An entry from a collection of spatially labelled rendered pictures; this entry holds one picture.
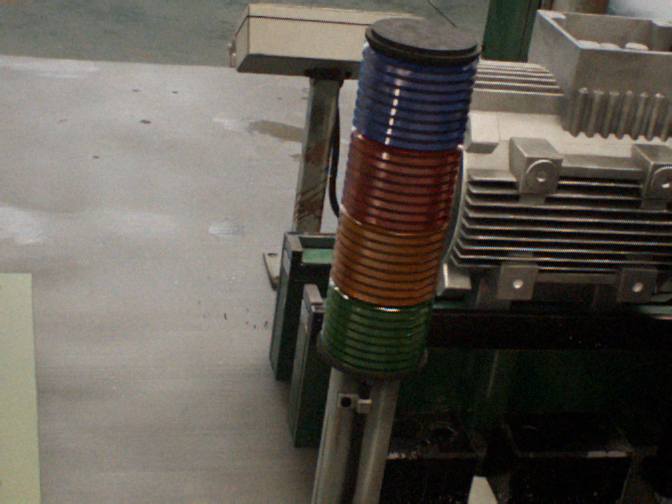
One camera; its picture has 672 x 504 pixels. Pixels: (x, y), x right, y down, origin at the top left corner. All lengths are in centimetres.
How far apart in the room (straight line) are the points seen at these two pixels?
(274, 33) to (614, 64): 35
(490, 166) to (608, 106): 10
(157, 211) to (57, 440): 45
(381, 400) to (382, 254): 11
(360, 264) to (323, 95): 57
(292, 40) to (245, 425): 36
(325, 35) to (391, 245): 55
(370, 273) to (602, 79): 37
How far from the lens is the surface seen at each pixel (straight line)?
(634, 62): 98
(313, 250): 109
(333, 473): 75
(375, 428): 74
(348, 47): 119
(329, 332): 70
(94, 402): 107
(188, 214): 141
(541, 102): 98
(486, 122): 94
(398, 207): 65
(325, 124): 123
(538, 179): 94
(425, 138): 64
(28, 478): 92
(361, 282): 67
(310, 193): 126
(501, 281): 97
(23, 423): 98
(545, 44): 103
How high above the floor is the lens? 139
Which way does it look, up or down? 26 degrees down
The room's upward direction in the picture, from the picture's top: 8 degrees clockwise
